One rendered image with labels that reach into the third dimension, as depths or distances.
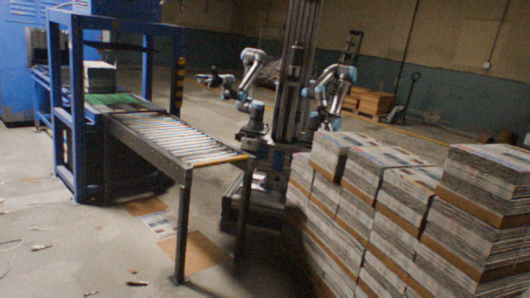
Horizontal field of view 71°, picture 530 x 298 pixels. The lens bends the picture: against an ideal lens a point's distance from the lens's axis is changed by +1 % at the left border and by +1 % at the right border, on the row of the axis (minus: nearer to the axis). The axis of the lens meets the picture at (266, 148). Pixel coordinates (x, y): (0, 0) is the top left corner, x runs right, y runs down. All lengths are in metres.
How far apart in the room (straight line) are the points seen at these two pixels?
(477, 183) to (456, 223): 0.18
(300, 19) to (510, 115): 6.22
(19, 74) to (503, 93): 8.15
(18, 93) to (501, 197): 5.19
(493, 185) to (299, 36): 2.04
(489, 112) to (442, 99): 0.96
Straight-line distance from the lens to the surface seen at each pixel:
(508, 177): 1.55
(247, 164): 2.54
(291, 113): 3.14
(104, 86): 4.13
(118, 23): 3.32
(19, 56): 5.53
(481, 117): 8.85
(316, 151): 2.35
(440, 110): 9.12
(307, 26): 3.16
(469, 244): 1.67
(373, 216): 2.02
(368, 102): 8.66
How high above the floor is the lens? 1.64
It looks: 18 degrees down
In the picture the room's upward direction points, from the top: 8 degrees clockwise
